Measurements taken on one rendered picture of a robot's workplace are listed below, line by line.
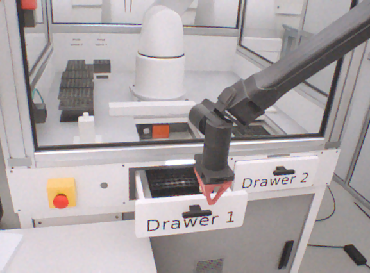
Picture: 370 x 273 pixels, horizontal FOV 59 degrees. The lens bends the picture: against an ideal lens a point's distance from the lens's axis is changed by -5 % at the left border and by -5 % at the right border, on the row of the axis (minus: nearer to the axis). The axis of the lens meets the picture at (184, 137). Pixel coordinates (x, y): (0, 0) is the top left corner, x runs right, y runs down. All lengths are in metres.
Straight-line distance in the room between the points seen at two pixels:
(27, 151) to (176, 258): 0.62
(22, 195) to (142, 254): 0.36
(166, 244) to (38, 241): 0.42
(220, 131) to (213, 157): 0.06
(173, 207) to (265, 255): 0.62
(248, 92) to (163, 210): 0.36
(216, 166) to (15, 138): 0.51
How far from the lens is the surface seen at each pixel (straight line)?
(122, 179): 0.98
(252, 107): 0.72
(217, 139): 0.71
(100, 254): 0.95
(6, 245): 1.00
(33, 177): 0.98
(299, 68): 0.67
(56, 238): 1.01
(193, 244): 1.21
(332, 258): 2.23
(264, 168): 1.07
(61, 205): 0.93
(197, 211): 0.84
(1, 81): 0.88
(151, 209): 0.84
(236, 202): 0.90
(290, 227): 1.34
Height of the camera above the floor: 1.43
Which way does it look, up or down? 26 degrees down
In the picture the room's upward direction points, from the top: 4 degrees clockwise
